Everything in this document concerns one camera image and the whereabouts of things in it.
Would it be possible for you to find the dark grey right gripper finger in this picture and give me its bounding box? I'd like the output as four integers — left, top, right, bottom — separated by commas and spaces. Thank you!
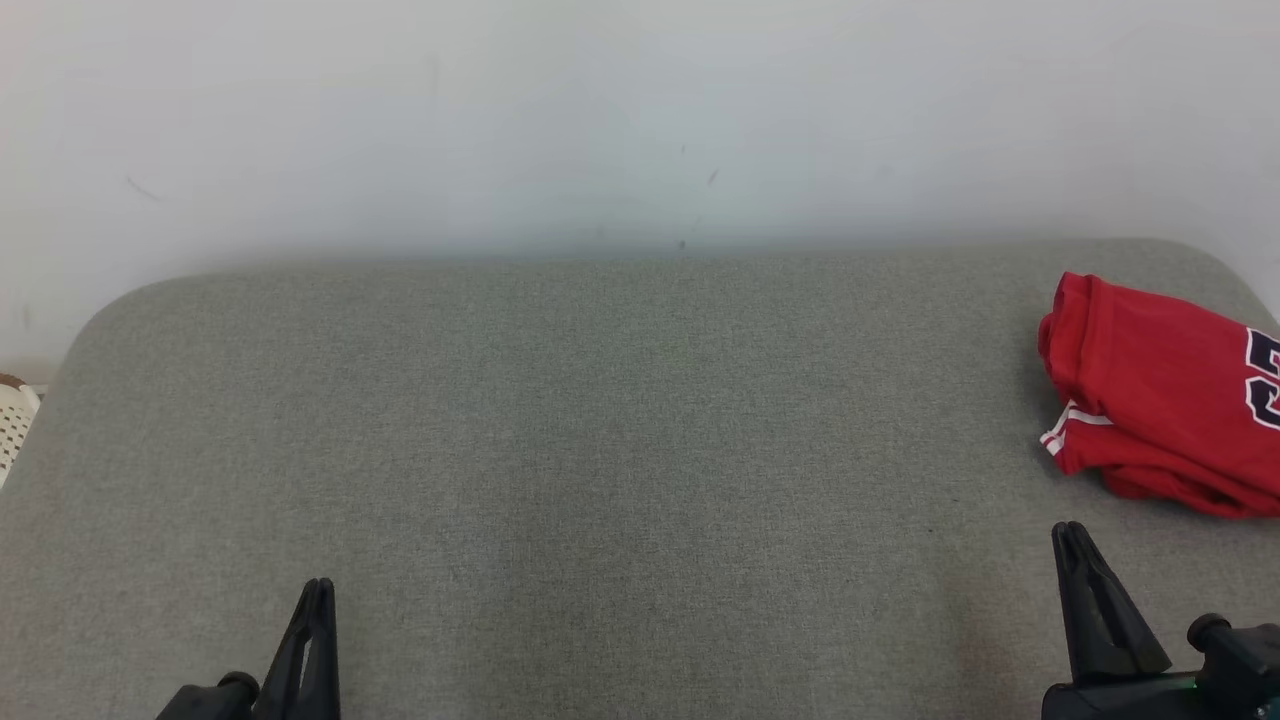
1052, 522, 1111, 686
1068, 526, 1171, 681

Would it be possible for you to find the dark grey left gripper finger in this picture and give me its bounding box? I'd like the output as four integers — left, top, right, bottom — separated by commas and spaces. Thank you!
308, 580, 341, 720
255, 578, 321, 720

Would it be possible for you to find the red and white sports jersey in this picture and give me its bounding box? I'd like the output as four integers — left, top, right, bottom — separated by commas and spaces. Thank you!
1037, 271, 1280, 481

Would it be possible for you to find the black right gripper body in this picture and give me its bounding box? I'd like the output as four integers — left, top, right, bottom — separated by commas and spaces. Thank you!
1042, 672, 1216, 720

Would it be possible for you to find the cream plastic laundry basket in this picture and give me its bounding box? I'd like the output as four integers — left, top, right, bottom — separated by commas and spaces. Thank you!
0, 373, 43, 489

